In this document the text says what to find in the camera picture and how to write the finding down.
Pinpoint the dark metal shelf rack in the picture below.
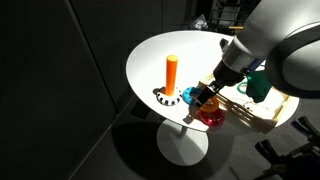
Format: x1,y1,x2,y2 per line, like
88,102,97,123
209,0,261,33

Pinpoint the orange stacking peg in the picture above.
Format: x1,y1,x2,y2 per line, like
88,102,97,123
165,54,179,97

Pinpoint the green ring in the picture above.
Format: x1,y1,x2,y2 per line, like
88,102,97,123
236,81,250,95

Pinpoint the white round table pedestal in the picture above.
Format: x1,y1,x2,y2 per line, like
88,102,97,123
156,119,210,167

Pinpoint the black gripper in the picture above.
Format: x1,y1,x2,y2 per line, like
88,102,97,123
195,59,247,108

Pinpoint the red ridged ring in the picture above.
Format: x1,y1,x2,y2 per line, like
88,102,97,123
198,108,226,127

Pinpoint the blue black spring clamp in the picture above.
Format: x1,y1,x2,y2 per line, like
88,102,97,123
290,115,320,143
254,139,285,165

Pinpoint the crumpled plastic bag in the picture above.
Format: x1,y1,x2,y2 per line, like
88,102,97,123
190,13,210,32

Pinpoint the green wrist mount piece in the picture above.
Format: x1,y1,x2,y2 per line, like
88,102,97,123
246,70,273,104

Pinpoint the orange textured ring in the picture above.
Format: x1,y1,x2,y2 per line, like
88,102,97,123
199,97,221,113

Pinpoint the wooden tray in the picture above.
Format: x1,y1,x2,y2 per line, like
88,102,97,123
198,73,292,135

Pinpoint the striped peg base ring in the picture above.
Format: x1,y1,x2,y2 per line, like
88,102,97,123
155,86,183,107

